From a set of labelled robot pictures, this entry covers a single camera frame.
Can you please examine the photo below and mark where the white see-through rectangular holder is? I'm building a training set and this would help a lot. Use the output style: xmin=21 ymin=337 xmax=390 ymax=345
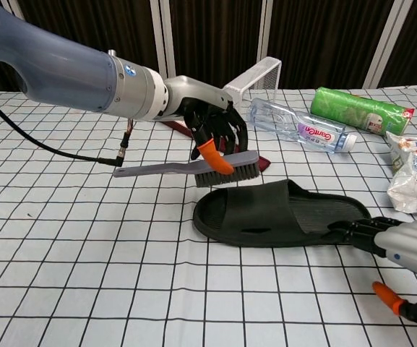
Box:
xmin=223 ymin=56 xmax=283 ymax=106

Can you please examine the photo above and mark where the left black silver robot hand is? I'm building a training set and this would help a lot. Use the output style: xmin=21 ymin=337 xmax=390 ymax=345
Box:
xmin=157 ymin=74 xmax=248 ymax=174

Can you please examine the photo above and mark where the black rubber slipper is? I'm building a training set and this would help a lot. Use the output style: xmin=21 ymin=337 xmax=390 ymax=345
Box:
xmin=192 ymin=179 xmax=372 ymax=249

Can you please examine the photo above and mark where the grey plastic scrub brush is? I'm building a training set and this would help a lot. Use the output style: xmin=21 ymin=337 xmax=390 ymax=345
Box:
xmin=113 ymin=150 xmax=261 ymax=188

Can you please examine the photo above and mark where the clear plastic water bottle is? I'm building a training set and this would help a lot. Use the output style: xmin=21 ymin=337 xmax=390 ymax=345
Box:
xmin=246 ymin=97 xmax=358 ymax=155

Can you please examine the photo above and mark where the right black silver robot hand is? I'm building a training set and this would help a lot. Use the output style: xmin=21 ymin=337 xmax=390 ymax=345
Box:
xmin=325 ymin=215 xmax=417 ymax=325

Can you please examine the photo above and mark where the white black-grid tablecloth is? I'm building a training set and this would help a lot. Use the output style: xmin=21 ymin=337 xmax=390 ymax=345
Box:
xmin=0 ymin=85 xmax=417 ymax=347

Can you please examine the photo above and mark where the dark red folded fan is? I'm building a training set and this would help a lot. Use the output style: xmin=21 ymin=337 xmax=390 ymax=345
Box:
xmin=157 ymin=119 xmax=272 ymax=173

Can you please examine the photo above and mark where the crumpled white snack bag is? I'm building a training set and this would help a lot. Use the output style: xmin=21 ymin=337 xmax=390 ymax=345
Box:
xmin=384 ymin=130 xmax=417 ymax=215

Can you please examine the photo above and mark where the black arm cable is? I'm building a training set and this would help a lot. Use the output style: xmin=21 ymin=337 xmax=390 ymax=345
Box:
xmin=0 ymin=90 xmax=137 ymax=168

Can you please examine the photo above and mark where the green cylindrical snack can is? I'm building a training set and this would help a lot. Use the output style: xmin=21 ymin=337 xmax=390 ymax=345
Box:
xmin=309 ymin=86 xmax=415 ymax=137

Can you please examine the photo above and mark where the black folding screen white frame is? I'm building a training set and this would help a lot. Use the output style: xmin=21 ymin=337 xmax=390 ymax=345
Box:
xmin=0 ymin=0 xmax=417 ymax=93

